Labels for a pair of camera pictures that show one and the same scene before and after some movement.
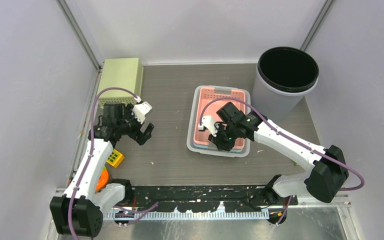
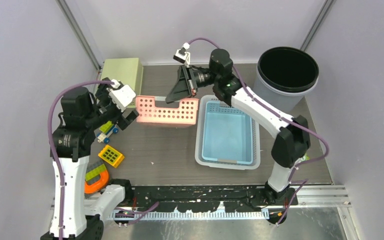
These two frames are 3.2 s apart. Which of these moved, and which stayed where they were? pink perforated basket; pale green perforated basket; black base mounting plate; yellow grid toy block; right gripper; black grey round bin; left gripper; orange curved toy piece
Moved: right gripper; pink perforated basket; left gripper
Stayed: yellow grid toy block; black grey round bin; pale green perforated basket; orange curved toy piece; black base mounting plate
